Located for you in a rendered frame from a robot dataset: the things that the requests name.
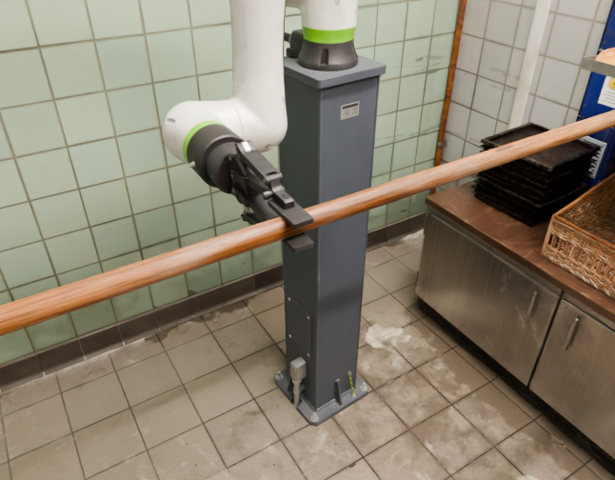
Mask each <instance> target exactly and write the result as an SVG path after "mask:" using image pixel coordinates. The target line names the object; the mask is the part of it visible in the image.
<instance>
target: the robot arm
mask: <svg viewBox="0 0 615 480"><path fill-rule="evenodd" d="M357 6H358V0H229V8H230V21H231V39H232V79H233V87H232V96H231V98H230V99H229V100H220V101H187V102H183V103H180V104H178V105H176V106H175V107H173V108H172V109H171V110H170V111H169V112H168V114H167V115H166V117H165V119H164V122H163V127H162V135H163V140H164V143H165V145H166V147H167V149H168V150H169V152H170V153H171V154H172V155H173V156H174V157H176V158H177V159H179V160H181V161H183V162H186V163H187V164H188V166H189V167H190V168H192V169H193V170H194V171H195V172H196V173H197V174H198V175H199V176H200V177H201V178H202V179H203V180H204V181H205V182H206V183H207V184H208V185H209V186H211V187H214V188H217V189H219V190H220V191H222V192H224V193H227V194H231V195H234V196H235V197H236V199H237V201H238V202H239V203H240V204H243V207H244V211H243V213H242V214H241V219H242V220H243V221H245V222H248V223H249V224H251V225H255V224H259V223H262V222H265V221H267V220H270V219H273V218H276V217H282V218H283V219H284V220H285V221H286V222H287V223H288V224H289V225H290V226H291V227H292V228H293V229H298V228H301V227H303V226H306V225H309V224H312V223H313V222H314V218H313V217H312V216H311V215H310V214H309V213H308V212H307V211H305V210H304V209H303V208H302V207H300V206H299V205H298V204H297V203H296V202H295V201H294V200H293V198H292V197H291V196H290V195H288V194H287V193H286V190H285V188H284V187H283V186H281V183H280V181H283V175H282V173H281V172H280V171H278V170H277V169H276V168H274V166H273V165H272V164H271V163H270V162H269V161H268V160H267V158H266V157H265V156H264V155H263V154H262V153H261V152H265V151H269V150H272V149H274V148H276V147H277V146H278V145H279V144H280V143H281V142H282V140H283V139H284V137H285V135H286V132H287V128H288V120H287V111H286V100H285V87H284V41H286V42H288V43H289V45H290V47H289V48H287V49H286V54H287V56H288V57H290V58H298V64H299V66H301V67H303V68H305V69H309V70H319V71H338V70H349V69H352V68H354V67H356V66H357V65H358V60H359V57H358V55H357V53H356V50H355V48H354V32H355V28H356V22H357ZM286 7H289V8H297V9H299V10H300V11H301V25H302V28H301V29H300V30H294V31H293V32H292V33H291V34H290V33H287V32H285V12H286ZM271 198H272V199H271ZM268 199H271V200H268ZM282 241H283V242H284V243H285V244H286V245H287V246H288V247H289V248H290V249H291V250H292V252H293V253H297V252H300V251H303V250H307V249H310V248H313V241H312V240H311V239H310V238H309V237H308V236H307V235H305V234H304V233H300V234H297V235H294V236H291V237H289V238H287V239H284V240H282Z"/></svg>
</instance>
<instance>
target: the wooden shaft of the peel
mask: <svg viewBox="0 0 615 480"><path fill-rule="evenodd" d="M612 127H615V110H612V111H609V112H606V113H603V114H599V115H596V116H593V117H590V118H587V119H585V120H582V121H578V122H575V123H572V124H569V125H566V126H563V127H560V128H557V129H554V130H549V131H546V132H543V133H540V134H536V135H533V136H530V137H527V138H525V139H522V140H519V141H516V142H512V143H509V144H506V145H503V146H501V147H498V148H495V149H491V150H486V151H483V152H480V153H477V154H474V155H470V156H468V157H465V158H462V159H459V160H456V161H453V162H449V163H446V164H443V165H441V166H438V167H435V168H432V169H429V170H423V171H420V172H417V173H414V174H411V175H409V176H405V177H402V178H399V179H396V180H393V181H390V182H387V183H384V184H381V185H378V186H375V187H372V188H369V189H366V190H360V191H357V192H354V193H352V194H349V195H346V196H342V197H339V198H336V199H333V200H330V201H327V202H325V203H322V204H318V205H315V206H312V207H309V208H306V209H304V210H305V211H307V212H308V213H309V214H310V215H311V216H312V217H313V218H314V222H313V223H312V224H309V225H306V226H303V227H301V228H298V229H293V228H292V227H291V226H290V225H289V224H288V223H287V222H286V221H285V220H284V219H283V218H282V217H276V218H273V219H270V220H267V221H265V222H262V223H259V224H255V225H252V226H249V227H246V228H243V229H240V230H236V231H232V232H229V233H226V234H223V235H220V236H217V237H214V238H210V239H208V240H205V241H202V242H199V243H196V244H193V245H189V246H186V247H183V248H181V249H178V250H173V251H169V252H166V253H163V254H160V255H157V256H154V257H151V258H149V259H145V260H142V261H139V262H136V263H133V264H130V265H127V266H124V267H121V268H118V269H115V270H110V271H107V272H103V273H100V274H97V275H94V276H92V277H89V278H86V279H82V280H79V281H76V282H73V283H70V284H67V285H65V286H62V287H58V288H55V289H52V290H47V291H44V292H41V293H37V294H34V295H32V296H29V297H26V298H23V299H20V300H16V301H13V302H10V303H7V304H5V305H2V306H0V336H2V335H5V334H8V333H11V332H14V331H17V330H20V329H23V328H26V327H29V326H32V325H35V324H38V323H41V322H44V321H47V320H50V319H52V318H55V317H57V316H60V315H63V314H66V313H69V312H72V311H75V310H80V309H82V308H85V307H88V306H91V305H94V304H96V303H99V302H102V301H105V300H108V299H110V298H113V297H116V296H119V295H122V294H125V293H128V292H131V291H134V290H138V289H141V288H143V287H146V286H149V285H152V284H155V283H158V282H161V281H164V280H167V279H170V278H172V277H174V276H177V275H180V274H183V273H186V272H189V271H192V270H197V269H200V268H202V267H205V266H208V265H211V264H213V263H216V262H219V261H222V260H225V259H228V258H230V257H233V256H236V255H239V254H242V253H245V252H248V251H250V250H255V249H258V248H261V247H263V246H266V245H269V244H272V243H275V242H278V241H281V240H284V239H287V238H289V237H291V236H294V235H297V234H300V233H303V232H306V231H309V230H314V229H317V228H320V227H322V226H325V225H327V224H330V223H333V222H336V221H339V220H342V219H345V218H348V217H350V216H353V215H356V214H359V213H362V212H365V211H367V210H372V209H375V208H378V207H381V206H383V205H386V204H389V203H392V202H395V201H398V200H401V199H404V198H406V197H409V196H411V195H414V194H417V193H420V192H423V191H426V190H431V189H434V188H437V187H440V186H442V185H444V184H447V183H450V182H453V181H456V180H459V179H462V178H465V177H468V176H470V175H473V174H476V173H479V172H482V171H484V170H489V169H492V168H495V167H498V166H501V165H503V164H506V163H509V162H512V161H515V160H518V159H520V158H523V157H526V156H529V155H531V154H534V153H537V152H540V151H543V150H548V149H551V148H554V147H557V146H559V145H562V144H564V143H567V142H570V141H573V140H576V139H579V138H582V137H585V136H588V135H590V134H593V133H596V132H598V131H601V130H606V129H609V128H612Z"/></svg>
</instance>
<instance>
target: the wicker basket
mask: <svg viewBox="0 0 615 480"><path fill-rule="evenodd" d="M594 198H595V199H594ZM597 200H598V201H597ZM580 214H581V215H580ZM578 219H579V220H578ZM571 221H572V222H571ZM613 224H614V225H613ZM610 225H611V226H610ZM612 226H613V227H612ZM596 233H597V234H596ZM550 236H551V237H550ZM611 237H612V238H611ZM613 238H614V239H613ZM606 240H607V241H606ZM608 241H609V242H608ZM577 253H578V254H577ZM540 254H541V255H542V256H543V257H544V258H546V259H548V260H549V261H551V262H552V263H555V264H556V265H558V266H559V267H561V268H563V269H564V270H566V271H568V272H569V273H571V274H573V275H575V276H576V277H578V278H580V279H581V280H583V281H585V282H586V283H588V285H590V286H592V287H593V288H596V289H597V290H599V291H601V292H603V293H604V294H606V295H608V296H609V297H611V298H612V299H614V300H615V172H614V173H612V174H611V175H609V176H608V177H607V178H606V179H605V180H604V179H603V181H602V182H600V183H599V184H598V183H597V185H596V186H595V187H593V188H591V189H590V190H588V191H586V192H585V193H584V194H582V195H581V196H580V195H579V197H578V198H577V199H575V200H573V201H572V202H571V203H569V204H566V206H565V207H564V208H562V209H560V210H559V211H557V212H556V213H554V214H553V215H552V217H551V220H550V224H549V227H548V230H547V233H546V238H545V241H544V244H543V247H542V250H541V253H540ZM610 255H611V256H610ZM576 256H577V257H576ZM574 258H575V259H574ZM597 260H598V261H597ZM593 261H594V262H593ZM599 261H600V262H599ZM592 264H593V265H592ZM613 268H614V269H613Z"/></svg>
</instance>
